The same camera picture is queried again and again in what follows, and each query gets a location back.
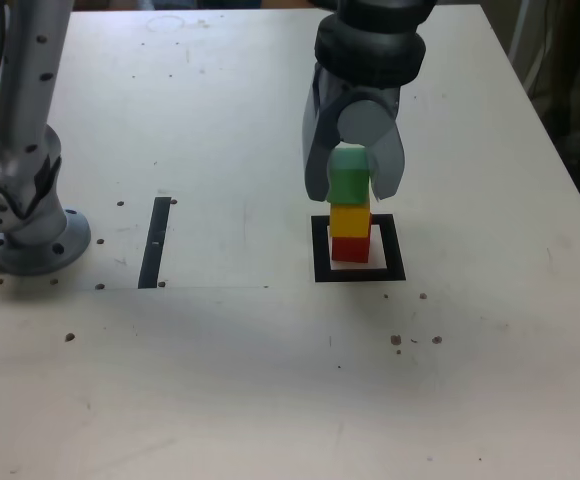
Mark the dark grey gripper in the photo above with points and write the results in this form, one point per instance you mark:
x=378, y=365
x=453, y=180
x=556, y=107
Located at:
x=370, y=94

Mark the green cube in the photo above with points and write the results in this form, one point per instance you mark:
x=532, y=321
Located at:
x=347, y=180

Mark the yellow cube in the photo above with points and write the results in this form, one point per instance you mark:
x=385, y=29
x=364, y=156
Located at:
x=350, y=220

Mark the red cube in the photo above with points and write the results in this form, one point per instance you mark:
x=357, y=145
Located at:
x=350, y=250

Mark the black tape square outline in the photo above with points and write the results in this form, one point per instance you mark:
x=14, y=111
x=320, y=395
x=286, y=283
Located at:
x=395, y=250

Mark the black tape strip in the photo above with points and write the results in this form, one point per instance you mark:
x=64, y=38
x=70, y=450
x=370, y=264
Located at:
x=152, y=250

